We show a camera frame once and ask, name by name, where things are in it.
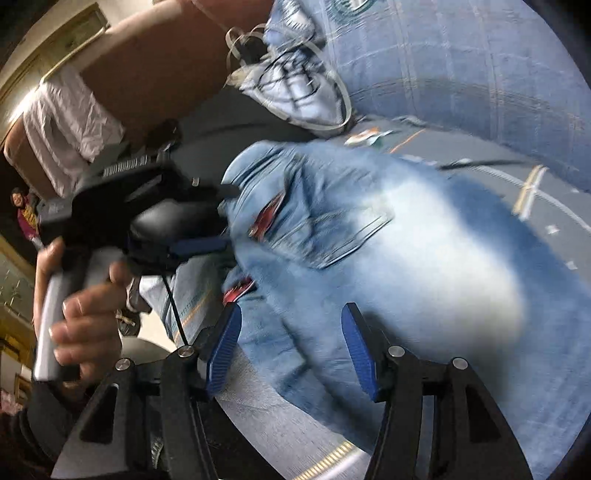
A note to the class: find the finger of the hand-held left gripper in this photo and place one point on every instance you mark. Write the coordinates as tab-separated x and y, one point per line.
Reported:
201	246
224	189

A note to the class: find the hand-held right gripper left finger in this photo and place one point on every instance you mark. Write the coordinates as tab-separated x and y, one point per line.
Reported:
224	353

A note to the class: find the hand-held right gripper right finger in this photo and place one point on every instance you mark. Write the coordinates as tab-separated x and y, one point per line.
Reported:
360	357

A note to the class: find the light blue denim pants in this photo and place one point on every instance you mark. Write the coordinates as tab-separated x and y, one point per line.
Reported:
392	258

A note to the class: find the person's left hand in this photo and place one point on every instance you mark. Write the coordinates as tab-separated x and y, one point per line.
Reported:
87	323

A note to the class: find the black leather cushion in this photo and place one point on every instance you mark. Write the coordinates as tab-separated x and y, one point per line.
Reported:
235	122

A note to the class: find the white cloth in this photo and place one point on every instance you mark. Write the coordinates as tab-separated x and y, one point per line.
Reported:
69	120

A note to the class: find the brown headboard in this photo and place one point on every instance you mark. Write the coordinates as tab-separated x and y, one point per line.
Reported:
152	69

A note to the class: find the blue plaid pillow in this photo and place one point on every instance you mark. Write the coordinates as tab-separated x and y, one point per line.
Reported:
452	60

